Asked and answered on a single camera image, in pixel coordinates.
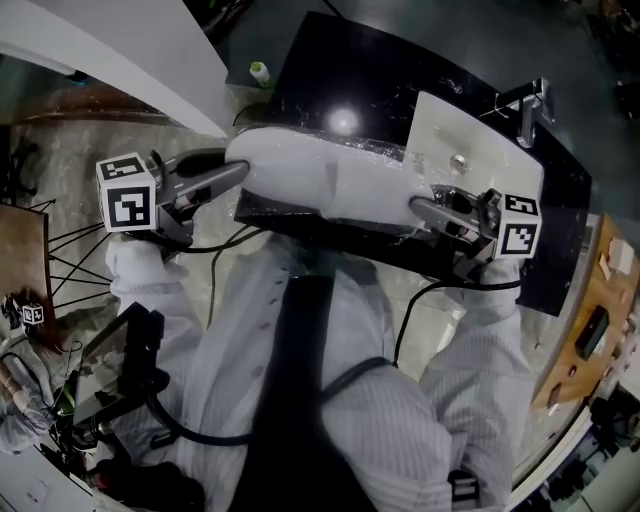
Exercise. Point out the chrome faucet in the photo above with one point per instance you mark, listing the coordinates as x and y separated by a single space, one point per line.
535 107

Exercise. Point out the person's white striped coat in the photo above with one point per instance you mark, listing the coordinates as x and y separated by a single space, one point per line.
380 440

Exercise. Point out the person's left forearm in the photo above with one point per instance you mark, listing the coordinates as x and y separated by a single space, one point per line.
150 285

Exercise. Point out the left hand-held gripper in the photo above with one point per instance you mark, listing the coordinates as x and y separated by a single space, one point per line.
127 207

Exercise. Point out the spare hand-held gripper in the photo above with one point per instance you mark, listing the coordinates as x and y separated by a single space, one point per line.
30 314

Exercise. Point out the black marble table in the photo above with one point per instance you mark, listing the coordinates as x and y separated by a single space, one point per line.
370 70

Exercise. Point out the black box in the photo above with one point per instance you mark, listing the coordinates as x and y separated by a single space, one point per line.
592 332

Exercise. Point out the white pillar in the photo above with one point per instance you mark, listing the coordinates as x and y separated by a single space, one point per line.
125 55

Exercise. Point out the dark flat phone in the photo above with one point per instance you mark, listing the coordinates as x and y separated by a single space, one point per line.
553 395

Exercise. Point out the wooden desk with metal rim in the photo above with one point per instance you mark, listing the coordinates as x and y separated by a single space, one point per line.
565 350

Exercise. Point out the white rectangular basin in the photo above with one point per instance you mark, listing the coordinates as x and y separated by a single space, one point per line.
475 140

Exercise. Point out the small white box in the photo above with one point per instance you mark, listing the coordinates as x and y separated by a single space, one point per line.
621 256

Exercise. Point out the beige wooden strip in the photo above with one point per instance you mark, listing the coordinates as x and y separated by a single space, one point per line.
605 267

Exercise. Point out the black monitor on mount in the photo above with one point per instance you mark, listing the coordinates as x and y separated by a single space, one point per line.
107 365

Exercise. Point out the brown wooden beam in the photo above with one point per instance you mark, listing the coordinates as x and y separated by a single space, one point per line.
75 102

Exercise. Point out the person's right forearm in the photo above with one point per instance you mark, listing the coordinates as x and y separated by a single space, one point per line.
490 320

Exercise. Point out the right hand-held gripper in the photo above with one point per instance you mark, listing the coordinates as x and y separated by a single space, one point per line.
515 240

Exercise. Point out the white cabinet with slots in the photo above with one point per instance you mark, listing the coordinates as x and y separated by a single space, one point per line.
35 480

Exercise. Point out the green cap bottle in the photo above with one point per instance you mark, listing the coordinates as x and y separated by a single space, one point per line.
260 75

